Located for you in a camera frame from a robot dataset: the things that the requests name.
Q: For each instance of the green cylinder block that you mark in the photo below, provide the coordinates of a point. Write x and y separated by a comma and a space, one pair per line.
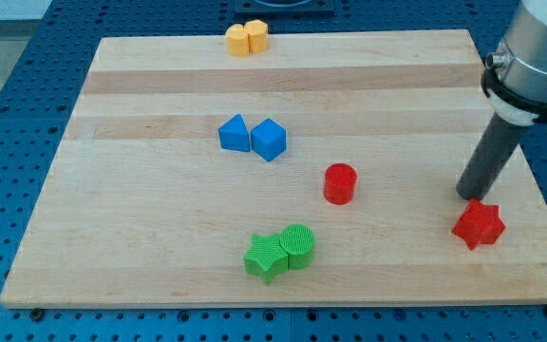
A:
298, 241

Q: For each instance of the yellow hexagon block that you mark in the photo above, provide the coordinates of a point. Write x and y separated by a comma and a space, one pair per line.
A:
257, 32

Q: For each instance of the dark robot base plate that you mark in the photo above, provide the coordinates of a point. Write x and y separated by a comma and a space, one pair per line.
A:
283, 6

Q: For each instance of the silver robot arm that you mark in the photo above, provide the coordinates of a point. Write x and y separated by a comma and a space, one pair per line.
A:
515, 77

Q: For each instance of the wooden board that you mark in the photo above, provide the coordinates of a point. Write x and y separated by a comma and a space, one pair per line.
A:
143, 209

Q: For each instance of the blue cube block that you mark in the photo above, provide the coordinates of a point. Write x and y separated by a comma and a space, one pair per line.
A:
268, 139

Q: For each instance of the red star block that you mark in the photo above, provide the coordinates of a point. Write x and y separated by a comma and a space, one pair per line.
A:
479, 224

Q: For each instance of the red cylinder block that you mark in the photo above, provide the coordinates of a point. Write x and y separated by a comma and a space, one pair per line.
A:
340, 182

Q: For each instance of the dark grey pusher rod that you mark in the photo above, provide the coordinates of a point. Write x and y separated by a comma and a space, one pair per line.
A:
497, 144

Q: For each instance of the green star block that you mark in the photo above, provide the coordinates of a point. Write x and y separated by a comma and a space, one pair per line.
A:
266, 258

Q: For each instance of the blue triangle block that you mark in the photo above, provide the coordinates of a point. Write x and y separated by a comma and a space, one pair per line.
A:
234, 135

